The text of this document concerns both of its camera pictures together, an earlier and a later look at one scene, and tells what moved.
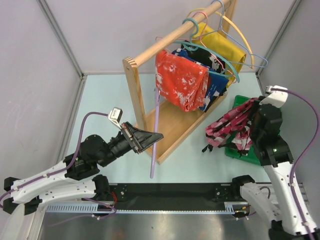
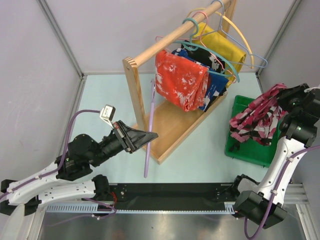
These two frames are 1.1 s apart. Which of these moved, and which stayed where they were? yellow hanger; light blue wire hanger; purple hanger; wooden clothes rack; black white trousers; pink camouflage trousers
Moved: pink camouflage trousers; purple hanger
Stayed: light blue wire hanger; wooden clothes rack; yellow hanger; black white trousers
